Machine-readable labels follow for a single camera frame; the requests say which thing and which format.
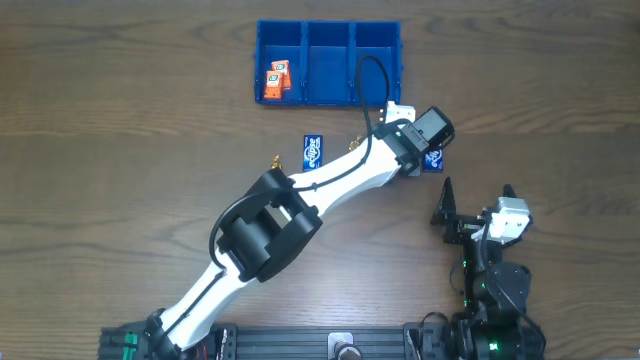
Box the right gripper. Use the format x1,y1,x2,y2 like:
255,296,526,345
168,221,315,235
430,176,519,246

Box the blue candy pack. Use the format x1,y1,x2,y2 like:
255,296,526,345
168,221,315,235
422,147,445,174
302,134,324,173

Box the blue tray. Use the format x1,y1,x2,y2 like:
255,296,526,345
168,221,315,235
254,18,404,108

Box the orange candy box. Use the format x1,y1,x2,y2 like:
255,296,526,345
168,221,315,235
271,59,293,91
263,70,285,101

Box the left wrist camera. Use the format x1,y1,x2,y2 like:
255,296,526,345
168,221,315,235
378,100,417,125

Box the mounting rail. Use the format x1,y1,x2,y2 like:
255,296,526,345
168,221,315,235
98,323,546,360

